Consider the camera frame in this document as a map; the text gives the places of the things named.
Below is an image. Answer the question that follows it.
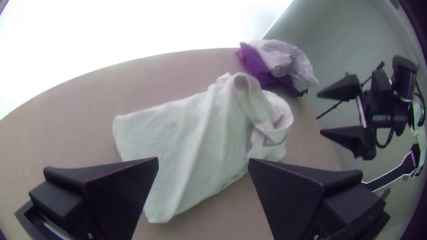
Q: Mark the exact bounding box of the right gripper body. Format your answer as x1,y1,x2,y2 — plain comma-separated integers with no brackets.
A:
363,90,410,136

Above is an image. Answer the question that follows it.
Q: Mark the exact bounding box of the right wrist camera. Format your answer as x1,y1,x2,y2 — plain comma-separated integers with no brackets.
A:
369,69,394,101

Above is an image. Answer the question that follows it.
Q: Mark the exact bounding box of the white t-shirt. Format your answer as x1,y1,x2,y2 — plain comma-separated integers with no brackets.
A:
112,72,295,224

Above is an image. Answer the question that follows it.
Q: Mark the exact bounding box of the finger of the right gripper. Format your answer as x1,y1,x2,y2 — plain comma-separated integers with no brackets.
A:
320,125,377,160
316,72,363,102

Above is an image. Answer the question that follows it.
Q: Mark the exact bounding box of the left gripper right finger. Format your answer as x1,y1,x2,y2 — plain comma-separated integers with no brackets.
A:
248,158,385,240

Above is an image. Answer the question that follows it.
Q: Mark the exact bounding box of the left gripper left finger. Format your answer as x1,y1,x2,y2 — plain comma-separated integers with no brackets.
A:
29,157,159,240

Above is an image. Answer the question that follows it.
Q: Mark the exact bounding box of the black cable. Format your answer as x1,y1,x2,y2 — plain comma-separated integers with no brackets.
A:
373,126,397,149

